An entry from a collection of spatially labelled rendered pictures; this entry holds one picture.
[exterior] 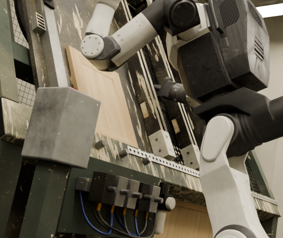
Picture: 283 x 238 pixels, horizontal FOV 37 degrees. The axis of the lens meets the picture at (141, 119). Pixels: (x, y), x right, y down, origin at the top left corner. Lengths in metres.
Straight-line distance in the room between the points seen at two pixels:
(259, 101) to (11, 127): 0.70
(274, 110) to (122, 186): 0.51
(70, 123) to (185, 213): 1.44
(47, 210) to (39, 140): 0.17
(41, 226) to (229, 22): 0.83
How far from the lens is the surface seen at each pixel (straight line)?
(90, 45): 1.34
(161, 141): 1.83
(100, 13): 1.41
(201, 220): 2.52
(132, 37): 1.33
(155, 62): 2.36
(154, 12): 1.34
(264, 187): 2.98
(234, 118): 1.31
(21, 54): 1.54
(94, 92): 1.66
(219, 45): 1.38
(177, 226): 2.31
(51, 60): 1.53
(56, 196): 1.06
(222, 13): 1.43
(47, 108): 1.06
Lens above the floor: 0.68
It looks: 12 degrees up
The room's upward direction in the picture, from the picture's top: 11 degrees clockwise
